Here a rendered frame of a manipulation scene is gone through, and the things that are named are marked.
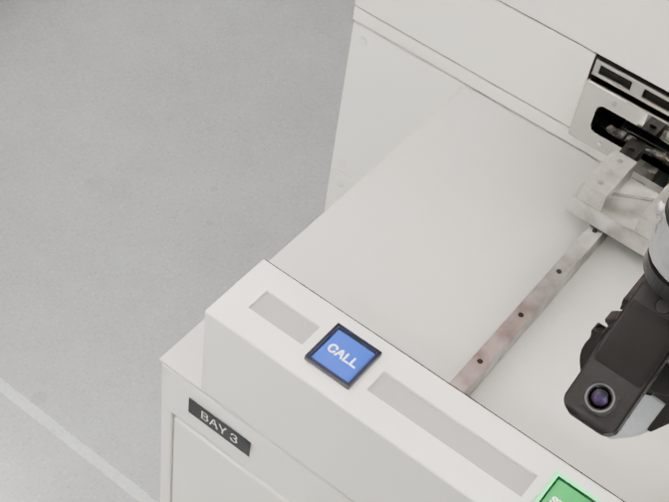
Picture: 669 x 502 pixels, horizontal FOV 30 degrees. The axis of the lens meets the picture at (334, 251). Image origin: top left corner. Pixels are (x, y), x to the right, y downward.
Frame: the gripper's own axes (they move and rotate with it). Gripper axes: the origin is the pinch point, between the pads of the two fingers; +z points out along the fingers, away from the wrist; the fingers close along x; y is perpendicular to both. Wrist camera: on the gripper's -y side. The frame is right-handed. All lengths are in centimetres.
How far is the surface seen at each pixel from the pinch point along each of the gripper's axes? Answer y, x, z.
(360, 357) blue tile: 1.7, 24.6, 14.3
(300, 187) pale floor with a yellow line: 93, 93, 111
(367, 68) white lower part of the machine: 59, 62, 36
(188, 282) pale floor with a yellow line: 57, 94, 111
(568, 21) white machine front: 59, 35, 11
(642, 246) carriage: 45, 12, 24
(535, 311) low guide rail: 28.2, 17.1, 25.7
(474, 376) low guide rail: 15.6, 17.3, 25.7
